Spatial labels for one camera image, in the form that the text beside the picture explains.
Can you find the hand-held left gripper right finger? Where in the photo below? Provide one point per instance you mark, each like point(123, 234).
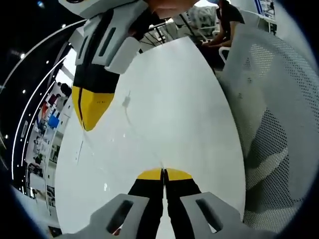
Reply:
point(182, 199)

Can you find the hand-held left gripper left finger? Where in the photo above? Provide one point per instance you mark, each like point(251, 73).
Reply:
point(147, 199)

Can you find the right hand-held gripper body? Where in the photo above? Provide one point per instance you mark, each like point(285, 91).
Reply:
point(99, 6)

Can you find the clear resealable bag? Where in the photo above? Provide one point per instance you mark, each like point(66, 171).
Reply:
point(124, 149)

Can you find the person's right hand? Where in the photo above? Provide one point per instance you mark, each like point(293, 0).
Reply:
point(172, 7)

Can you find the white mesh chair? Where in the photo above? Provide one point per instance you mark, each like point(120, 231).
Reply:
point(269, 99)

